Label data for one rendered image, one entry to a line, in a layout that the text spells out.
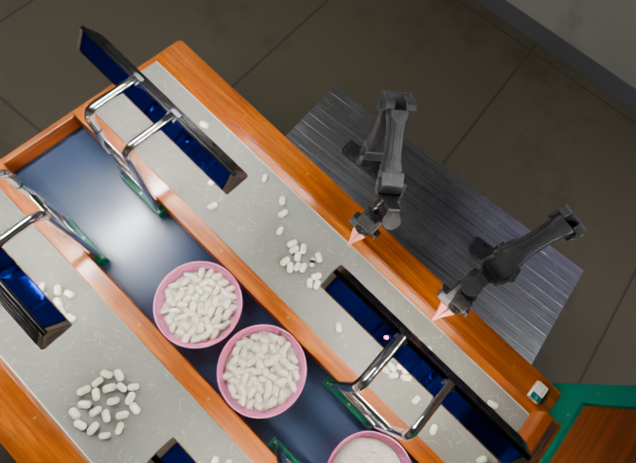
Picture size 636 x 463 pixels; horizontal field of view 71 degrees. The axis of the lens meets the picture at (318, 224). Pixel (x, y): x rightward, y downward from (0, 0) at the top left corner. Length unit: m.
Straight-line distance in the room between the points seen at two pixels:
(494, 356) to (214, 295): 0.92
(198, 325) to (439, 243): 0.89
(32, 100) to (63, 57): 0.31
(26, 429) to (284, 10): 2.49
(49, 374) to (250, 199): 0.79
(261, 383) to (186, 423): 0.24
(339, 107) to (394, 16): 1.43
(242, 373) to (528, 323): 1.01
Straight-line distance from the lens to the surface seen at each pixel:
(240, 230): 1.51
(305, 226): 1.52
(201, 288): 1.47
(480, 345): 1.58
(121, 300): 1.48
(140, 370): 1.47
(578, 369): 2.70
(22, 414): 1.55
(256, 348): 1.43
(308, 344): 1.42
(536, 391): 1.64
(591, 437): 1.50
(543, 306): 1.83
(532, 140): 3.00
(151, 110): 1.33
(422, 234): 1.69
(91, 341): 1.52
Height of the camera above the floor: 2.17
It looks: 70 degrees down
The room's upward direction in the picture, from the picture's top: 22 degrees clockwise
